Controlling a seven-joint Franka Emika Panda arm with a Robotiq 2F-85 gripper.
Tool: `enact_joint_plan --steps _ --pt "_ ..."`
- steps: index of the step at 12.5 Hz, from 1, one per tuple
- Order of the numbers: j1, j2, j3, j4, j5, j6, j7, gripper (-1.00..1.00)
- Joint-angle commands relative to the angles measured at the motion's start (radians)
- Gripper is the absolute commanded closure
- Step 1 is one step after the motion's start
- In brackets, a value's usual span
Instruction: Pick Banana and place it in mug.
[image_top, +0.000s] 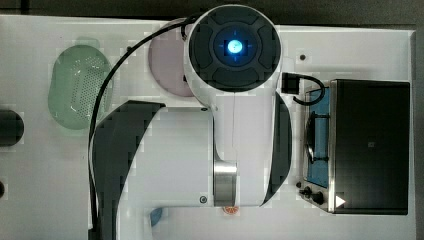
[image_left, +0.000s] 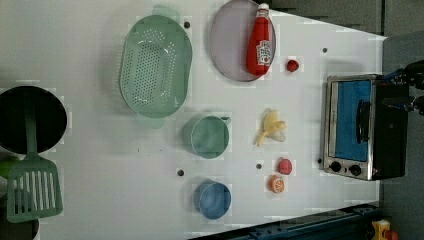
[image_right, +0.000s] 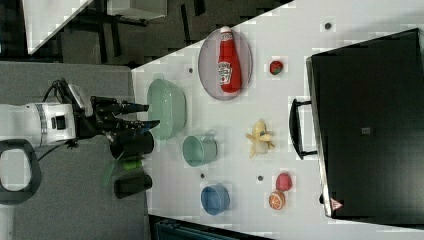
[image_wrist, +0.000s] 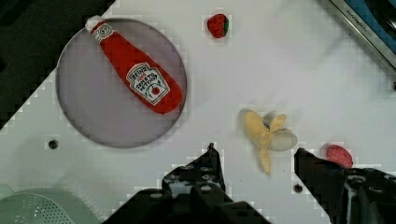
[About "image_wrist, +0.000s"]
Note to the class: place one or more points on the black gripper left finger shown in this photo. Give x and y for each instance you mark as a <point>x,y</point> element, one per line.
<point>204,170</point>

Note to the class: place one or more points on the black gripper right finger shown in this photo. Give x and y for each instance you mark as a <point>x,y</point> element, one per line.
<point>348,196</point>

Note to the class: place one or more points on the yellow plush banana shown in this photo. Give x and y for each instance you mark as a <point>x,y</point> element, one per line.
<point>267,135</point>

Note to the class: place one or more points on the pink plush fruit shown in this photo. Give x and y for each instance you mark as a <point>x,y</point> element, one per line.
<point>339,155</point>

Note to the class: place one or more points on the red plush ketchup bottle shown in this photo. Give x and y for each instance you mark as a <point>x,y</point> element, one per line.
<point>144,78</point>

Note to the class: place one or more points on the grey round plate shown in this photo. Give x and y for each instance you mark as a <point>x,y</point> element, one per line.
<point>98,104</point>

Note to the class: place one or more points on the red plush strawberry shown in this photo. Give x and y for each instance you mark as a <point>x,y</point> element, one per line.
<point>218,25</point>

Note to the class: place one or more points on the green perforated colander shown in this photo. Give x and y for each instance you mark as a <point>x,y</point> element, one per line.
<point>43,206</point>

